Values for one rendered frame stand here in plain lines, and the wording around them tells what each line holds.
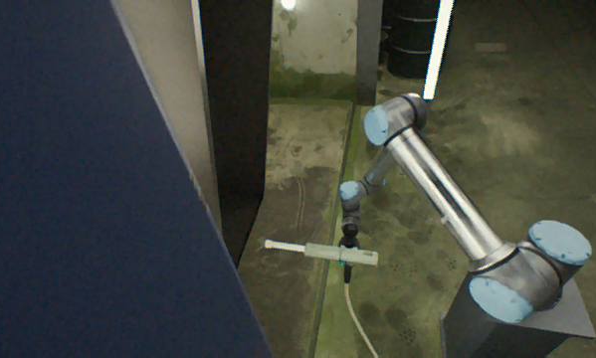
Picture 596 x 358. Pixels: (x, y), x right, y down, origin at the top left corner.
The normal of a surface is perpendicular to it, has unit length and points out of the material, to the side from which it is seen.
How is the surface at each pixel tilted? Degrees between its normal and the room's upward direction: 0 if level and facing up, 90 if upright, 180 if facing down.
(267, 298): 0
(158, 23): 89
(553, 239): 5
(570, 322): 0
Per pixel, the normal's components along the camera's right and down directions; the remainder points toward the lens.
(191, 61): -0.20, 0.70
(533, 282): 0.15, -0.37
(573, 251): -0.03, -0.74
